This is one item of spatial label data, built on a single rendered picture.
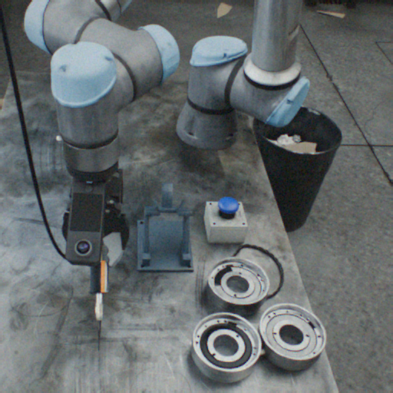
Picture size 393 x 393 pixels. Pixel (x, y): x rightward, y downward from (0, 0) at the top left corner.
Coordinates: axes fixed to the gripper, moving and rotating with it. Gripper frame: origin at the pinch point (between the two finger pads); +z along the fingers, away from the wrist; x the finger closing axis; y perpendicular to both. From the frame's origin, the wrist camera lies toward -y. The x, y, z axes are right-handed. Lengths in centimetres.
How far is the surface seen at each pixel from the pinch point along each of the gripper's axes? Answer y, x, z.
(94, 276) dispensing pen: -2.0, 0.5, 0.6
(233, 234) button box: 14.8, -23.0, 8.5
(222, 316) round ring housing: -5.1, -19.6, 6.2
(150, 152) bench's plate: 42.2, -6.1, 11.3
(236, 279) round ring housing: 4.2, -22.7, 8.4
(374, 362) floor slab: 40, -80, 96
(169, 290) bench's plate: 2.4, -11.1, 9.6
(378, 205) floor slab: 120, -104, 101
